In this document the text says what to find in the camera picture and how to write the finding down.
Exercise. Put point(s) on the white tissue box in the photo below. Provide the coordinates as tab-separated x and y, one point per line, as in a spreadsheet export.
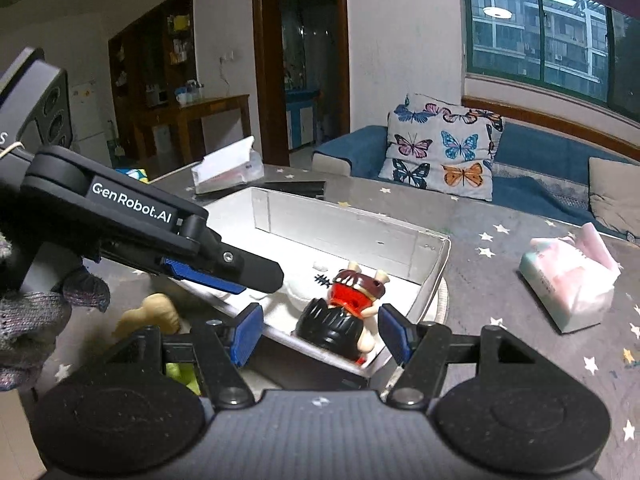
225	172

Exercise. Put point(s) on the blue cabinet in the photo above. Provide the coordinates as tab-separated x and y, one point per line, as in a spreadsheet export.
300	120

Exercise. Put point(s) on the blue sofa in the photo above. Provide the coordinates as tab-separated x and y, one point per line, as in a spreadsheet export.
540	155

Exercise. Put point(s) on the butterfly print pillow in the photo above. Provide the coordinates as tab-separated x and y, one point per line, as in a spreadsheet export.
440	150

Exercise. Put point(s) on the small white appliance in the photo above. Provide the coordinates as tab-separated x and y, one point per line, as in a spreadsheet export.
156	96

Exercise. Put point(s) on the colourful packet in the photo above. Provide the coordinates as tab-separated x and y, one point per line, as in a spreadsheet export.
132	174

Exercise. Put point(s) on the white fridge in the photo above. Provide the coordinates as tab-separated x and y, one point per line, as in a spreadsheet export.
90	110

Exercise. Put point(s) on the beige toy figure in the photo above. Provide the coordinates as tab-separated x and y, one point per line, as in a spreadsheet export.
150	312

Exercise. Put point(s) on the green framed window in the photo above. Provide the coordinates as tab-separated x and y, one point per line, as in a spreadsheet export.
515	35

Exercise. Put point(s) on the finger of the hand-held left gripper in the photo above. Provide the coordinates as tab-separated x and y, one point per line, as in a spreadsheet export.
250	267
205	276

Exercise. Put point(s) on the small white piece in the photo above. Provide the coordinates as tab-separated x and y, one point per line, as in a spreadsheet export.
320	266

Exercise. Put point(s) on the red and black toy figure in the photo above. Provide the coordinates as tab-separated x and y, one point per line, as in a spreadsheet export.
350	300

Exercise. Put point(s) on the small black comb-shaped toy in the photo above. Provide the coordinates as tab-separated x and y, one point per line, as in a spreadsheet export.
322	280

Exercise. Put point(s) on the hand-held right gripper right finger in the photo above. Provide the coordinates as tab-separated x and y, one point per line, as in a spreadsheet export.
395	336

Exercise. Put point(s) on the green toy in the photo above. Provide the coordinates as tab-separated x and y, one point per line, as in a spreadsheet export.
180	372

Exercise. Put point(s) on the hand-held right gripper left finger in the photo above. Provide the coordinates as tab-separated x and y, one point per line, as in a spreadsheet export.
247	336

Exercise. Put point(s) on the wooden shelf cabinet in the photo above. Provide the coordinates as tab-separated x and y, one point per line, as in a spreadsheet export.
135	50

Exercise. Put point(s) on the grey star print tablecloth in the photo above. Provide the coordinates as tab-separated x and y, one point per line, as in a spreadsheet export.
500	285

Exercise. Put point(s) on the white cup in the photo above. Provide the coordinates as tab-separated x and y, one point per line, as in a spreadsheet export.
182	96

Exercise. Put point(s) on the pink and teal tissue pack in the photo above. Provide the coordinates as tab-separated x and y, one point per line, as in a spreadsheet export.
560	280

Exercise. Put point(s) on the person's left hand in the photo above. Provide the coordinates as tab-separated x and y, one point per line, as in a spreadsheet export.
30	330

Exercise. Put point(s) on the grey pillow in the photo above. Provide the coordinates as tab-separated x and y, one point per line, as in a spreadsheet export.
615	195

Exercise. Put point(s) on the wooden side table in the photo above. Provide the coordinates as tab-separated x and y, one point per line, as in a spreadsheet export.
210	107

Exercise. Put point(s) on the white rectangular box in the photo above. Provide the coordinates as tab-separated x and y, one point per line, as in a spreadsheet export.
350	230

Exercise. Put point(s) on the white wall socket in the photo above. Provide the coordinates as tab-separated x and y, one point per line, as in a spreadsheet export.
229	56

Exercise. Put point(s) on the dark wooden door frame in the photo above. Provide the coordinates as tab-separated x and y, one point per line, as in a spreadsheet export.
260	60

